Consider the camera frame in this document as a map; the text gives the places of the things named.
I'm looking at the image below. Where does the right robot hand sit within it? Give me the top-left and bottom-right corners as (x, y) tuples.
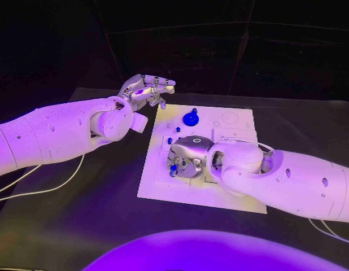
(166, 135), (217, 179)

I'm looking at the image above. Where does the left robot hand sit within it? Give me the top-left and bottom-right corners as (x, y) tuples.
(117, 73), (176, 112)

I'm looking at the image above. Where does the white task board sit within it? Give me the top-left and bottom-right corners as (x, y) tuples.
(136, 103), (269, 215)

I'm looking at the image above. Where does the blue gear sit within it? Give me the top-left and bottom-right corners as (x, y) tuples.
(182, 108), (201, 127)

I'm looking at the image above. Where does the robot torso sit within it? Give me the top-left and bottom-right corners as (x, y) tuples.
(83, 229), (349, 271)

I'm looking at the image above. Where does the white cable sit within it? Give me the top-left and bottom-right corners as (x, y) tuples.
(0, 154), (86, 207)
(220, 136), (276, 151)
(320, 219), (349, 248)
(307, 218), (349, 251)
(0, 164), (42, 202)

